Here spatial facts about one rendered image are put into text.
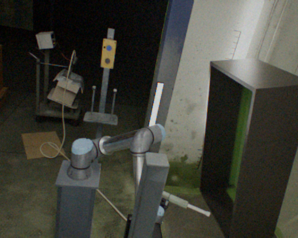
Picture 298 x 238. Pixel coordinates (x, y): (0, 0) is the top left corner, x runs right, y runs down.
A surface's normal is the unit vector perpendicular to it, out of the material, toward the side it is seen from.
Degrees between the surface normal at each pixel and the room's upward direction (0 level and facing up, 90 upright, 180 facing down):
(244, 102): 90
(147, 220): 90
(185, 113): 90
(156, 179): 90
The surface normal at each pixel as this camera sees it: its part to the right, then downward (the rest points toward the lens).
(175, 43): 0.11, 0.43
